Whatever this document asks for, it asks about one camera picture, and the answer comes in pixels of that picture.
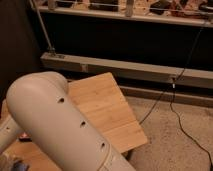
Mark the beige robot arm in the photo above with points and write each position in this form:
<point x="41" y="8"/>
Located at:
<point x="39" y="105"/>

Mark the metal diagonal rod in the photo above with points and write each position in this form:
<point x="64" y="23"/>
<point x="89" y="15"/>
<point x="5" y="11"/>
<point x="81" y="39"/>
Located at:
<point x="51" y="48"/>

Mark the wooden table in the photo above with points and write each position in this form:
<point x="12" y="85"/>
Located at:
<point x="101" y="101"/>

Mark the dark rectangular snack box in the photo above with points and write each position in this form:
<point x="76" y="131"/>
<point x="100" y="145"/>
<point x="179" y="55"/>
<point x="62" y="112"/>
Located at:
<point x="24" y="138"/>

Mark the cluttered upper shelf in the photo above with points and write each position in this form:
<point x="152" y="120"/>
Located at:
<point x="125" y="12"/>

